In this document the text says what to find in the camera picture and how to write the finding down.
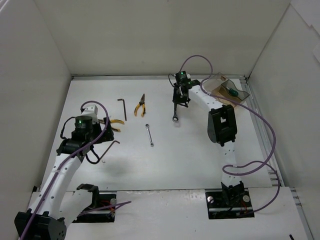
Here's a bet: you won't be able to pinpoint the large silver ratchet wrench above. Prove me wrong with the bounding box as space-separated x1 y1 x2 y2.
172 103 179 123

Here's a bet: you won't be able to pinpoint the green handled screwdriver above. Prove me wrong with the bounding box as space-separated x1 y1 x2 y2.
227 88 239 98

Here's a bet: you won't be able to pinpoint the small silver ratchet wrench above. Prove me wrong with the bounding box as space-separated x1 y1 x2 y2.
145 124 154 147

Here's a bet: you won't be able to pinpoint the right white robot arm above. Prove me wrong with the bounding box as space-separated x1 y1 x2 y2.
171 71 238 167

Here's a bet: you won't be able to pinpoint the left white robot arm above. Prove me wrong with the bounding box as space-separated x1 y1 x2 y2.
14 113 114 240

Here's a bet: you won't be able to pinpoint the yellow side cutter pliers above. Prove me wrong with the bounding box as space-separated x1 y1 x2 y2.
98 119 125 133

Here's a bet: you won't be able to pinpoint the lower dark hex key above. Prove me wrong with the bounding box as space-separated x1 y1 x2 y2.
99 140 121 163

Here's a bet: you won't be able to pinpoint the dark hex key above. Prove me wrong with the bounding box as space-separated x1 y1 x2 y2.
117 98 127 121
99 140 121 163

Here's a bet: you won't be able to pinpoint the clear plastic organizer container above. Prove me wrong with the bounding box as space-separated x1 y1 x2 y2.
202 72 250 108

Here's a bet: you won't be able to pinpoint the yellow needle nose pliers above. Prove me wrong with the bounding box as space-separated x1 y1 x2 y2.
133 93 147 118

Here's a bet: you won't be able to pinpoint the upper dark hex key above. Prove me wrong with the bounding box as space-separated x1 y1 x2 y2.
117 98 127 121

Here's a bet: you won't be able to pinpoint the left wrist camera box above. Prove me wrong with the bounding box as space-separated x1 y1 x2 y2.
81 104 99 125

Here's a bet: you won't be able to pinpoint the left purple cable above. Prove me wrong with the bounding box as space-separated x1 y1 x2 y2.
18 100 133 240

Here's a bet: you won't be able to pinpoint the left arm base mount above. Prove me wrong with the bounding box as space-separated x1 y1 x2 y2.
73 183 117 223

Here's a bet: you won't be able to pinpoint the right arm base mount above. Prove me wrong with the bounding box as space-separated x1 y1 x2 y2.
205 182 255 220

